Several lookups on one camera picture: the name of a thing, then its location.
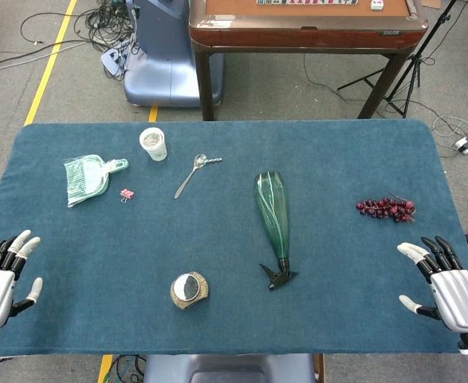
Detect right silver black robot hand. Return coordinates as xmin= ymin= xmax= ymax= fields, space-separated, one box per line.
xmin=396 ymin=235 xmax=468 ymax=335

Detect green plastic spray bottle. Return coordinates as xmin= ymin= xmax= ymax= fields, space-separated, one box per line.
xmin=254 ymin=171 xmax=299 ymax=291

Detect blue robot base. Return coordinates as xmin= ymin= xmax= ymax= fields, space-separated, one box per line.
xmin=124 ymin=0 xmax=225 ymax=108

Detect dark red grape bunch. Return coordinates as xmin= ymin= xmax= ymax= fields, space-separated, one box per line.
xmin=355 ymin=193 xmax=417 ymax=223

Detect green dustpan in plastic bag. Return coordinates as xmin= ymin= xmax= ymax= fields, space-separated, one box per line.
xmin=63 ymin=154 xmax=130 ymax=208

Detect glass jar with black lid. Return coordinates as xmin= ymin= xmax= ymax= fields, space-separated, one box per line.
xmin=169 ymin=270 xmax=210 ymax=310

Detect white paper cup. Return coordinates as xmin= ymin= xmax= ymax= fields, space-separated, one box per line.
xmin=139 ymin=127 xmax=168 ymax=162

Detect metal spoon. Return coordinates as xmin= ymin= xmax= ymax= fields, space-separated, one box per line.
xmin=173 ymin=153 xmax=208 ymax=199

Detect black tripod stand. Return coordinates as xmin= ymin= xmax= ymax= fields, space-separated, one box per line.
xmin=336 ymin=0 xmax=458 ymax=119

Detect blue table cloth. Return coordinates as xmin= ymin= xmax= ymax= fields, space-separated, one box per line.
xmin=0 ymin=118 xmax=468 ymax=357

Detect grey robot torso base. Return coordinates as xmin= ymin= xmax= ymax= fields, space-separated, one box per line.
xmin=144 ymin=353 xmax=317 ymax=383

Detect brown mahjong table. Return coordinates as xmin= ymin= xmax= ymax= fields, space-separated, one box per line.
xmin=188 ymin=0 xmax=429 ymax=122

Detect row of mahjong tiles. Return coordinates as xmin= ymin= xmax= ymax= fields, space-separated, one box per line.
xmin=256 ymin=0 xmax=359 ymax=6

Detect white floor cable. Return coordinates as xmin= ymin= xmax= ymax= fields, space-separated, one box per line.
xmin=431 ymin=114 xmax=468 ymax=149

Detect grey floor cable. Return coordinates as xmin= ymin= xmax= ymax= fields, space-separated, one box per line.
xmin=0 ymin=39 xmax=79 ymax=75

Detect tangled black floor cables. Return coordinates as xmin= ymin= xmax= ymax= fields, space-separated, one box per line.
xmin=20 ymin=0 xmax=139 ymax=83

